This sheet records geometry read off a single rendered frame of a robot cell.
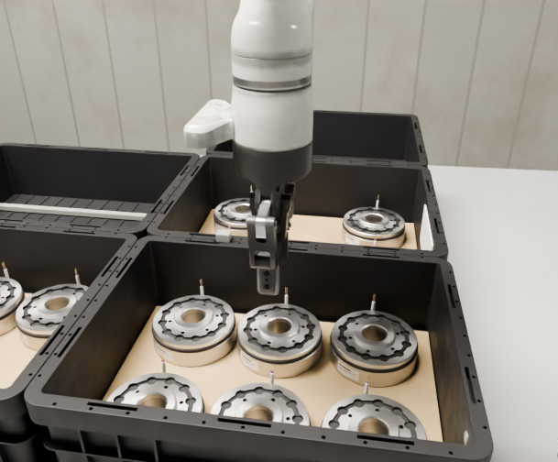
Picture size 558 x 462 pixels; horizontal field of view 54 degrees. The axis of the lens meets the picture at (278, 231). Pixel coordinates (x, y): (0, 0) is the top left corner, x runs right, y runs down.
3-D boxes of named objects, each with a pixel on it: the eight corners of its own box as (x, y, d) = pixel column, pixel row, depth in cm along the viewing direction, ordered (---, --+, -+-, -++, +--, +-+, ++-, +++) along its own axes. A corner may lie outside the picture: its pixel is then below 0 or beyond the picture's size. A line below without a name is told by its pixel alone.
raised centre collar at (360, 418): (394, 413, 55) (395, 409, 54) (403, 456, 50) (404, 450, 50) (345, 413, 55) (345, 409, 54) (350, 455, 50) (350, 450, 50)
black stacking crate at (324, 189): (420, 227, 99) (428, 170, 94) (435, 332, 73) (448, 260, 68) (207, 213, 104) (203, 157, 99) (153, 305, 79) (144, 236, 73)
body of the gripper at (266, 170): (307, 148, 46) (305, 243, 51) (317, 117, 54) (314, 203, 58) (221, 143, 47) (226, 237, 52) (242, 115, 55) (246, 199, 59)
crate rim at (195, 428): (447, 273, 69) (451, 258, 67) (492, 483, 43) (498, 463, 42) (144, 248, 74) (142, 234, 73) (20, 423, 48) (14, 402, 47)
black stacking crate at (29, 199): (205, 213, 104) (202, 156, 99) (151, 305, 79) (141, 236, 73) (14, 199, 110) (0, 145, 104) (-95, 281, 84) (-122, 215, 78)
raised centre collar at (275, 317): (301, 318, 68) (301, 314, 68) (296, 344, 64) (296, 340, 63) (263, 314, 69) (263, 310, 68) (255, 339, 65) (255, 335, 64)
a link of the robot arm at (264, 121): (208, 118, 56) (203, 56, 53) (317, 124, 54) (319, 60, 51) (180, 149, 48) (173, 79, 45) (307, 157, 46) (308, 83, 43)
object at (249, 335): (324, 311, 70) (324, 307, 70) (316, 365, 61) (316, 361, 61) (247, 302, 72) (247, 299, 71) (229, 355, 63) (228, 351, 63)
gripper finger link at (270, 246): (246, 212, 49) (252, 255, 53) (243, 226, 47) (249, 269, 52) (277, 214, 48) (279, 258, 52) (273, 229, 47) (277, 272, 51)
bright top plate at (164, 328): (239, 300, 72) (239, 296, 72) (227, 351, 63) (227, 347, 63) (164, 296, 73) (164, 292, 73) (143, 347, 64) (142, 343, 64)
